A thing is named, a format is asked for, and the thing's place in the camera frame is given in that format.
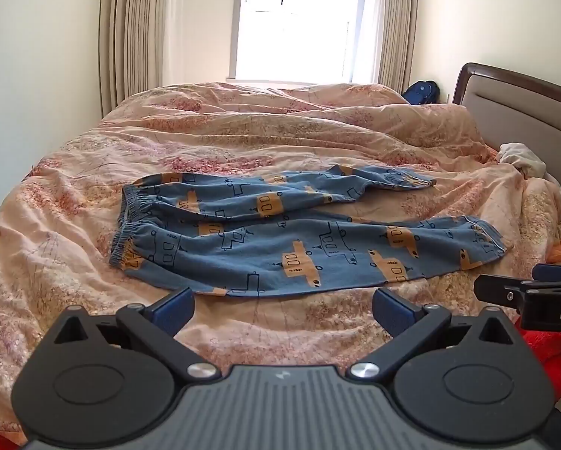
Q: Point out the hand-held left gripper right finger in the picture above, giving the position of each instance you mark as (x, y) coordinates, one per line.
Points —
(393, 313)

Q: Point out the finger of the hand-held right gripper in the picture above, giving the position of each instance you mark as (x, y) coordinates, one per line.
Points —
(557, 272)
(496, 290)

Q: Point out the blue printed pants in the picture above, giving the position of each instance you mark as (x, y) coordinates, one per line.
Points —
(261, 253)

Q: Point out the blue backpack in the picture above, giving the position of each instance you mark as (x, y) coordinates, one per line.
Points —
(421, 92)

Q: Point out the red cloth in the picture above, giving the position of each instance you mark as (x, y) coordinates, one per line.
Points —
(552, 361)

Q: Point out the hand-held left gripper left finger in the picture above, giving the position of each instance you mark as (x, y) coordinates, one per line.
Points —
(175, 311)

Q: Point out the beige curtain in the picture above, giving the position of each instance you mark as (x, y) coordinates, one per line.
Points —
(395, 33)
(135, 33)

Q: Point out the bright window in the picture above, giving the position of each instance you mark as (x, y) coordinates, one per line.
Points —
(299, 33)

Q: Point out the brown padded headboard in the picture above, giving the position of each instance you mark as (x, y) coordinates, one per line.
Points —
(519, 112)

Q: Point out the pink floral blanket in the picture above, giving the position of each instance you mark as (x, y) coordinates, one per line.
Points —
(308, 140)

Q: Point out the white crumpled cloth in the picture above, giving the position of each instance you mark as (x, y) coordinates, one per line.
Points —
(522, 157)

